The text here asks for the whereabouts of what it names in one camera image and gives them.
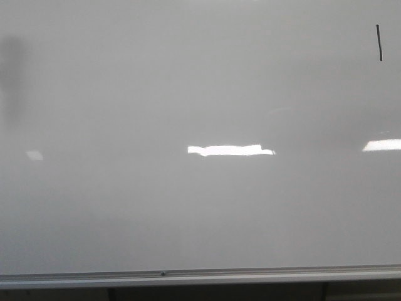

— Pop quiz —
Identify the grey marker tray ledge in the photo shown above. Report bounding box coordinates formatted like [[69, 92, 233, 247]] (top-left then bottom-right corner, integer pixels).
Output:
[[1, 270, 400, 290]]

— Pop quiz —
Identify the black marker stroke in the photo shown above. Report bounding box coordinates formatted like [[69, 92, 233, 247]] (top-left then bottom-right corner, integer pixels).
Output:
[[376, 24, 383, 61]]

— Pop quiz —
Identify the white whiteboard with aluminium frame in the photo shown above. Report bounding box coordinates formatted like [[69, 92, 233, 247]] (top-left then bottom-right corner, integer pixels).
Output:
[[1, 1, 400, 278]]

